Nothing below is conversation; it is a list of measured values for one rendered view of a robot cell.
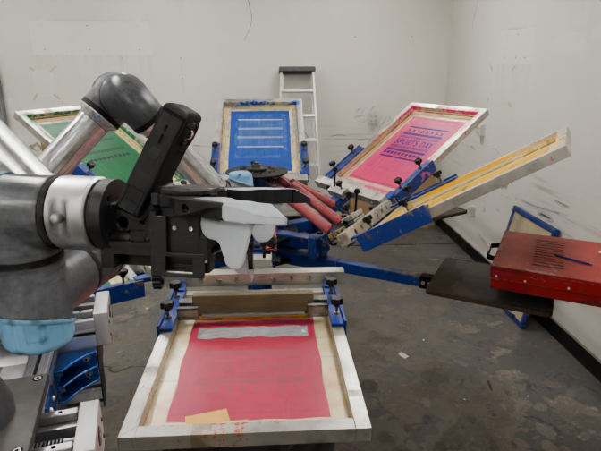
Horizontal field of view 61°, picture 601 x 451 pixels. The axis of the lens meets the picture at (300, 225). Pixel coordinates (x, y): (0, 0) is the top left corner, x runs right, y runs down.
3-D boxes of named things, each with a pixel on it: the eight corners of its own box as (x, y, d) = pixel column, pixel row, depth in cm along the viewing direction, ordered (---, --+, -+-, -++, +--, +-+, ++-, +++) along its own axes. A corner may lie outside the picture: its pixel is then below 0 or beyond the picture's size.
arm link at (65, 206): (85, 173, 55) (36, 178, 48) (124, 174, 55) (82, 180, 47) (88, 241, 57) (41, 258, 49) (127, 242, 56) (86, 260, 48)
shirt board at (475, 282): (553, 292, 220) (555, 274, 217) (549, 334, 185) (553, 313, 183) (278, 244, 277) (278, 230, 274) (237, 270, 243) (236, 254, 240)
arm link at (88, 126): (-32, 230, 122) (121, 61, 129) (-30, 214, 135) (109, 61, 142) (14, 257, 129) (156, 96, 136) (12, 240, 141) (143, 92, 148)
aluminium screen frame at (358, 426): (371, 441, 121) (372, 428, 120) (118, 451, 118) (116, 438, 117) (332, 296, 196) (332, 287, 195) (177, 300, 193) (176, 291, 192)
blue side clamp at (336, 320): (346, 340, 167) (347, 320, 165) (331, 340, 167) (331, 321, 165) (334, 300, 196) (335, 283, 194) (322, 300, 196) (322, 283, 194)
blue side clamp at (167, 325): (173, 345, 164) (172, 326, 162) (157, 345, 164) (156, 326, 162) (187, 303, 193) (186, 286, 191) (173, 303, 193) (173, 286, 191)
